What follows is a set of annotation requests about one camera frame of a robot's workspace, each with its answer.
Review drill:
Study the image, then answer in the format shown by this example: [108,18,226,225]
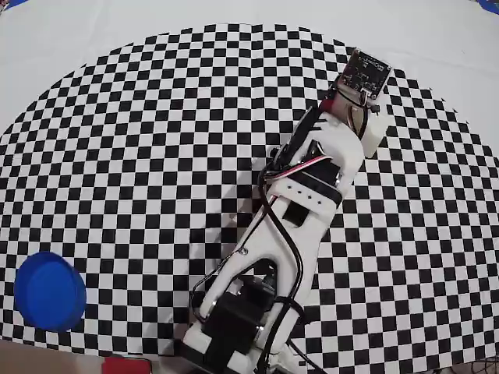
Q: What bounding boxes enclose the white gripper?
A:
[330,90,391,159]

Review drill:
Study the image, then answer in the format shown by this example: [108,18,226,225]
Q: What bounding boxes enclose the blue round box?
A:
[13,251,87,333]

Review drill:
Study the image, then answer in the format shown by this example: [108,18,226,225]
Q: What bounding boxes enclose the checkerboard printed white mat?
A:
[0,0,499,370]

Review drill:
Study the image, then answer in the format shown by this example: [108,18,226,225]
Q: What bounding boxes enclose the red flat object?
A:
[101,356,153,374]

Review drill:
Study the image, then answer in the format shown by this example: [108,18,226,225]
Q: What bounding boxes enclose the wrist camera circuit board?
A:
[338,47,393,101]

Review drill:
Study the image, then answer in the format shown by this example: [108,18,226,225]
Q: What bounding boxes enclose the white red black servo wire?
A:
[258,154,337,185]

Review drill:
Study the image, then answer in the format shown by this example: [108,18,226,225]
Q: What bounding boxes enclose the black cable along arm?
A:
[189,192,328,374]

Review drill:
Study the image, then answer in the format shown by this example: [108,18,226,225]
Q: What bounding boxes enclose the thin dark cables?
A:
[451,356,499,374]

